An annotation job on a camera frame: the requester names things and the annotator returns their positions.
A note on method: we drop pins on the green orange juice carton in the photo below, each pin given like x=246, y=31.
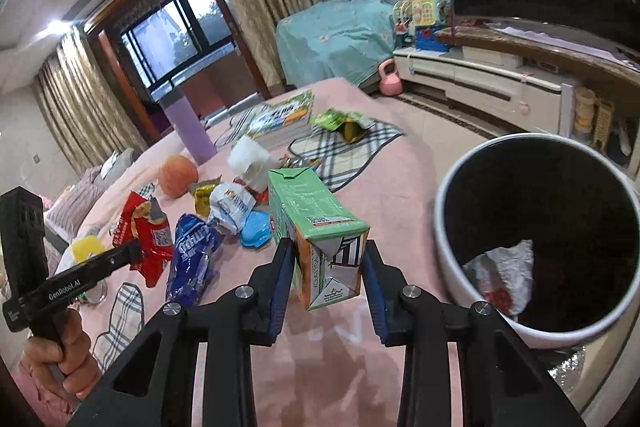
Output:
x=310, y=217

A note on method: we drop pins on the striped pillow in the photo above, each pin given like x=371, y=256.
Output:
x=75, y=202

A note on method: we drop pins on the dark framed window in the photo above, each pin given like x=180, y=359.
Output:
x=175, y=37

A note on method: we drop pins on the small yellow packet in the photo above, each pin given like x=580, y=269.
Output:
x=202, y=197

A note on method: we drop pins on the small plaid mat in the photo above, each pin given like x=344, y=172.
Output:
x=120, y=327

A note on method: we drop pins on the pink kettlebell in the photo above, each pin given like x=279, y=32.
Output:
x=391, y=82

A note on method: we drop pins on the yellow perforated board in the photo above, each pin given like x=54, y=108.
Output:
x=604, y=127

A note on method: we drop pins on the large plaid mat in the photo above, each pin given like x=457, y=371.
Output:
x=350, y=157

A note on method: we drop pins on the yellow white plastic toy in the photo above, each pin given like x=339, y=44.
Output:
x=85, y=249

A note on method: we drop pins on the stack of children's books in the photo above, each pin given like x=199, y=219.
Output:
x=280, y=117

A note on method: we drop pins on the blue plastic toy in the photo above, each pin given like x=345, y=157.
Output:
x=255, y=229

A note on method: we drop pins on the white crumpled plastic bag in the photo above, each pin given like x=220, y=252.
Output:
x=505, y=267

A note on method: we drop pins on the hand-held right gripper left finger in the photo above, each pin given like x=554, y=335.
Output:
x=282, y=287

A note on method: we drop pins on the person's left hand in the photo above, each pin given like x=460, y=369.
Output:
x=75, y=357

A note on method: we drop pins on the red snack packet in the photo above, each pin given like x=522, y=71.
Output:
x=145, y=232

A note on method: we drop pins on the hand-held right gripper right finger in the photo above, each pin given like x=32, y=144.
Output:
x=372, y=297

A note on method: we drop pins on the white television cabinet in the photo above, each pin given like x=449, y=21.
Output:
x=475, y=77

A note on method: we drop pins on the purple cylinder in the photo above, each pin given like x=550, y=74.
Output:
x=192, y=132

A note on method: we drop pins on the blue snack packet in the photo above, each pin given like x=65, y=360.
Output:
x=192, y=257

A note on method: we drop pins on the orange ball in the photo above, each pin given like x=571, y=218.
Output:
x=177, y=177

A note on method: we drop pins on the white crumpled packet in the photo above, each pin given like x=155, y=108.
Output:
x=230, y=207

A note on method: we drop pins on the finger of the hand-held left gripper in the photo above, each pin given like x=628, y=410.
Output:
x=127, y=254

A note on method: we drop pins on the white foam block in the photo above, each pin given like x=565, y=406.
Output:
x=247, y=159

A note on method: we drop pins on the black trash bin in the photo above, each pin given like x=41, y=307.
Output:
x=550, y=207

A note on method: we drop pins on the colourful toy set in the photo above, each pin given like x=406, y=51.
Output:
x=425, y=17

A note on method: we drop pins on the silver foil mat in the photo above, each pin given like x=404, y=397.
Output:
x=567, y=367

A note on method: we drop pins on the green snack packet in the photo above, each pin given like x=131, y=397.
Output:
x=335, y=119

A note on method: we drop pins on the teal floral furniture cover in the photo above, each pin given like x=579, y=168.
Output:
x=335, y=37

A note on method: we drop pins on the stack of yellow jars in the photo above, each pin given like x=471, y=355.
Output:
x=584, y=114

